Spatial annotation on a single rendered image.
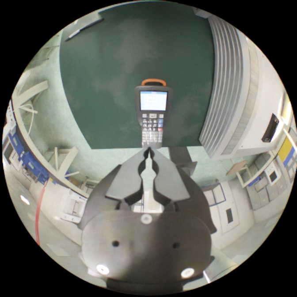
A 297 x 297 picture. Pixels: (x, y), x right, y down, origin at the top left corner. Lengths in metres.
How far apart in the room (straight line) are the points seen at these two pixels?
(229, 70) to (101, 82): 0.30
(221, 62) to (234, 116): 0.13
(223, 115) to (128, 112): 0.24
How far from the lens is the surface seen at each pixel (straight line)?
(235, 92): 0.21
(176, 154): 0.81
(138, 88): 0.21
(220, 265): 0.30
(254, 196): 4.81
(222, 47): 0.27
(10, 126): 1.65
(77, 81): 0.31
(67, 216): 2.15
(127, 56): 0.24
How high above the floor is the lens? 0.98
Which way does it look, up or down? 46 degrees down
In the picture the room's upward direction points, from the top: 179 degrees counter-clockwise
